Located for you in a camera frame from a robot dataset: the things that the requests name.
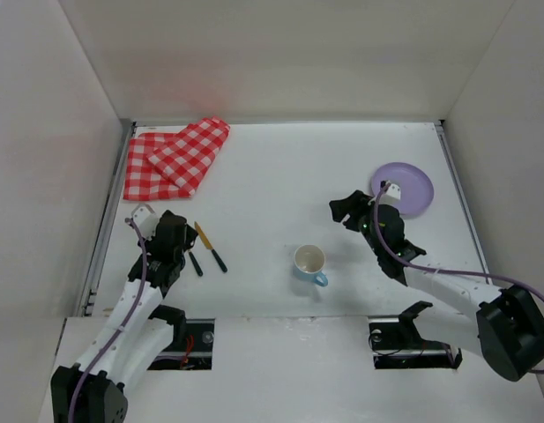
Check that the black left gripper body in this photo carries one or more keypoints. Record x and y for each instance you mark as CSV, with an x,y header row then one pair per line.
x,y
183,238

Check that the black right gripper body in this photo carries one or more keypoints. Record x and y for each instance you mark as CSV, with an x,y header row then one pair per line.
x,y
357,213

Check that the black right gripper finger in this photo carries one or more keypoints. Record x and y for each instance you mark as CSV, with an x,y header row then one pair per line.
x,y
342,210
359,199

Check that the gold fork black handle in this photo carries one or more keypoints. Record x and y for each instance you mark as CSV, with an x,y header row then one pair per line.
x,y
195,264

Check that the gold knife black handle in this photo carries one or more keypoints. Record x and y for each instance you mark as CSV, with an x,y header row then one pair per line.
x,y
209,246

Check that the lilac plastic plate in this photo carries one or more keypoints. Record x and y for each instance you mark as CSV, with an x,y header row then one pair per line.
x,y
417,191

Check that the blue white ceramic mug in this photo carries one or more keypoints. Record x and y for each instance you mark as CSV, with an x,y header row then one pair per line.
x,y
309,261

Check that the red white checkered cloth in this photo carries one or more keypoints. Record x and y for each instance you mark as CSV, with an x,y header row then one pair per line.
x,y
165,166

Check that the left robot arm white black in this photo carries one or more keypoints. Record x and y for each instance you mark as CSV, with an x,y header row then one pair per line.
x,y
138,330

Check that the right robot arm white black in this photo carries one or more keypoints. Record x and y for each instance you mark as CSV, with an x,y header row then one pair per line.
x,y
495,317

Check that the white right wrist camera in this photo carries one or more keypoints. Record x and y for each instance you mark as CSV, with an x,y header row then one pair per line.
x,y
390,193

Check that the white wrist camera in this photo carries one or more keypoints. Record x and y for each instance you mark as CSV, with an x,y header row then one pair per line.
x,y
390,193
146,219

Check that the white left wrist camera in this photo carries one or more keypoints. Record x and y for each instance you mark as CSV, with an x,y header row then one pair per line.
x,y
146,219

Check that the left aluminium table rail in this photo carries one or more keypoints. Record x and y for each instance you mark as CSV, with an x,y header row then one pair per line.
x,y
100,247

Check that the aluminium table rail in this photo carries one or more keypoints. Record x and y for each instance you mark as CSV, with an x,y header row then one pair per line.
x,y
461,194
100,247

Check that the right aluminium table rail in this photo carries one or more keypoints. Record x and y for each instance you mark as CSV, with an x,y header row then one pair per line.
x,y
461,194

